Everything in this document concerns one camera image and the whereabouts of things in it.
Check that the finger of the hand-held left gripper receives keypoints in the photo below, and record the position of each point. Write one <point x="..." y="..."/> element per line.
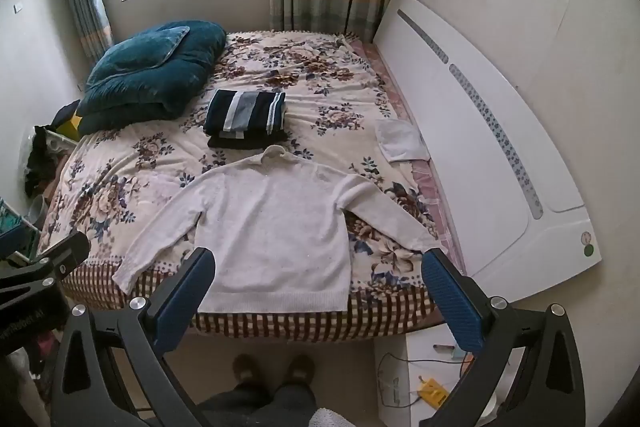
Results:
<point x="11" y="241"/>
<point x="67" y="254"/>

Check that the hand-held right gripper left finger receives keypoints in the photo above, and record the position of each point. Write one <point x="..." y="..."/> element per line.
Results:
<point x="182" y="307"/>

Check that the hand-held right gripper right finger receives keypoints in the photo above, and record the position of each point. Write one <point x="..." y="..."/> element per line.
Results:
<point x="450" y="307"/>

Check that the white knit sweater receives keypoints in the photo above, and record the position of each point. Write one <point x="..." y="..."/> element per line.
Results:
<point x="275" y="237"/>

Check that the dark clothes pile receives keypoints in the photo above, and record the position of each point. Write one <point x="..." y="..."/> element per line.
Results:
<point x="40" y="162"/>

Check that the green shelf rack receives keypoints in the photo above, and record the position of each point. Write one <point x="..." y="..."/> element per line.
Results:
<point x="12" y="214"/>

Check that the grey bucket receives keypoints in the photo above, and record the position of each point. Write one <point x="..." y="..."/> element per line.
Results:
<point x="37" y="212"/>

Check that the white nightstand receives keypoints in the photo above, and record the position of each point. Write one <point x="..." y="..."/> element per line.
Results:
<point x="400" y="347"/>

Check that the yellow box on nightstand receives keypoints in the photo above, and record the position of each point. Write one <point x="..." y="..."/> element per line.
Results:
<point x="432" y="389"/>

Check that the white plastic rack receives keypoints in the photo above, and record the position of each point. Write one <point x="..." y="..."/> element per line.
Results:
<point x="55" y="139"/>

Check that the yellow storage box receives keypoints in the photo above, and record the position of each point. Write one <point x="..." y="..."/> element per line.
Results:
<point x="75" y="124"/>

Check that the person's right shoe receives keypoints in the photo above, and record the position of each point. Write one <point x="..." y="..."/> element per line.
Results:
<point x="300" y="369"/>

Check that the black cloth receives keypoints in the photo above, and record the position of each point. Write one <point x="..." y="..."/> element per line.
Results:
<point x="62" y="113"/>

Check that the person's right leg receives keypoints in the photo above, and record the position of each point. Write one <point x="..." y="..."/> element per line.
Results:
<point x="295" y="404"/>

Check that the person's white fleece garment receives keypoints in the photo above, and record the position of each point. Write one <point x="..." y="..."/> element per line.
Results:
<point x="327" y="418"/>

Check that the black folded garment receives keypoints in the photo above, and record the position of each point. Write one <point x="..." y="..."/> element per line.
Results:
<point x="225" y="143"/>

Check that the small white cloth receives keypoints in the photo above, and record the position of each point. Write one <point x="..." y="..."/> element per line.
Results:
<point x="400" y="139"/>

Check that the teal plush quilt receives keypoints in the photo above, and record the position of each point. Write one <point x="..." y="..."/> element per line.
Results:
<point x="150" y="97"/>

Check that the white bed headboard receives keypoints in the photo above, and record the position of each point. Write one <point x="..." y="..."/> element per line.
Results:
<point x="450" y="107"/>

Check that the teal plush pillow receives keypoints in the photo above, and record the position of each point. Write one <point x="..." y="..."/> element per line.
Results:
<point x="135" y="52"/>

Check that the floral bed blanket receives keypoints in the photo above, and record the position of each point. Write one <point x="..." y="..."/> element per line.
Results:
<point x="325" y="107"/>

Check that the white wall switch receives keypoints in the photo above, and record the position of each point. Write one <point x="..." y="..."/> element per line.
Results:
<point x="18" y="7"/>

